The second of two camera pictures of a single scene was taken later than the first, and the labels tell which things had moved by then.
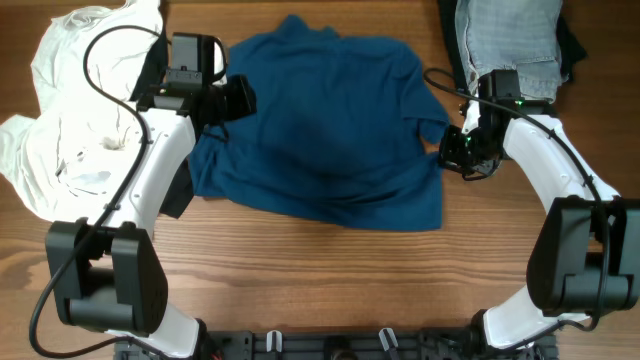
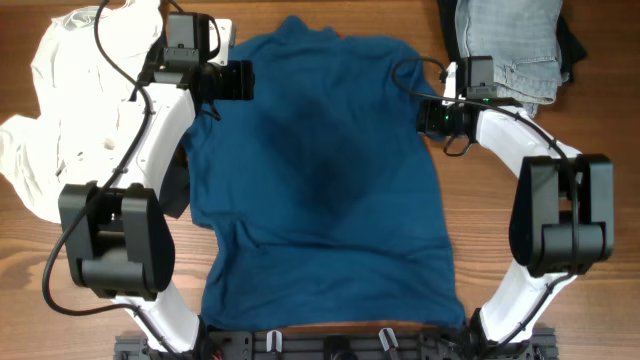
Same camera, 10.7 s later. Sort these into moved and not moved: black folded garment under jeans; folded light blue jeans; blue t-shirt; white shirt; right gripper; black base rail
Moved: right gripper; blue t-shirt
Not moved: white shirt; black base rail; folded light blue jeans; black folded garment under jeans
